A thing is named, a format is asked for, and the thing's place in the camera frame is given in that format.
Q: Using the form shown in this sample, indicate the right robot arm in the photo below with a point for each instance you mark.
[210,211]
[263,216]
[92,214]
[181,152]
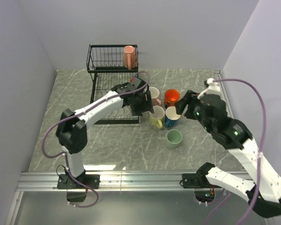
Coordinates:
[235,137]

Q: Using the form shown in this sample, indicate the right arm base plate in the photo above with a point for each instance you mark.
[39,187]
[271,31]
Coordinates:
[192,180]

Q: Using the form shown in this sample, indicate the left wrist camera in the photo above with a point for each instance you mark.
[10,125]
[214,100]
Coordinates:
[136,83]

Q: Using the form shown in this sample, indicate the blue mug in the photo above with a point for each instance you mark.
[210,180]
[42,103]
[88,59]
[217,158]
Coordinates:
[171,117]

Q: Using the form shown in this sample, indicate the pale pink mug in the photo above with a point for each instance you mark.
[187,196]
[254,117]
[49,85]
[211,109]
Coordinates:
[155,96]

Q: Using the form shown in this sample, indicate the orange mug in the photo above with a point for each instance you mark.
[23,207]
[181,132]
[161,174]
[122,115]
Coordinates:
[171,96]

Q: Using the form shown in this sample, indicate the light green tumbler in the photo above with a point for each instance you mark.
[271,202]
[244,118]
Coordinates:
[174,138]

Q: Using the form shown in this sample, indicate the aluminium mounting rail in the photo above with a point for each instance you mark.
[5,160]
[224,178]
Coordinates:
[125,198]

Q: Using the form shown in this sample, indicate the salmon floral mug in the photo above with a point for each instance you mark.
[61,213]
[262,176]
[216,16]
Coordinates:
[129,57]

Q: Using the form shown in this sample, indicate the yellow-green faceted mug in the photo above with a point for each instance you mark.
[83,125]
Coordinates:
[157,117]

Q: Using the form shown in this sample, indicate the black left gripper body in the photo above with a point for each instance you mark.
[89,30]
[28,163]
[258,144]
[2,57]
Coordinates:
[137,106]

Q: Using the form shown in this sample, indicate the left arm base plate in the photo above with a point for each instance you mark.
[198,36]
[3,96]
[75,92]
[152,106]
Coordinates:
[90,180]

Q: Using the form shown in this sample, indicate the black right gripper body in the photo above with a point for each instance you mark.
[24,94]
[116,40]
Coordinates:
[193,112]

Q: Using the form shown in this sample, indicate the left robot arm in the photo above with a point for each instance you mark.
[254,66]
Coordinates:
[72,131]

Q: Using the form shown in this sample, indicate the black wire dish rack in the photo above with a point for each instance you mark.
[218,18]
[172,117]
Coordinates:
[105,65]

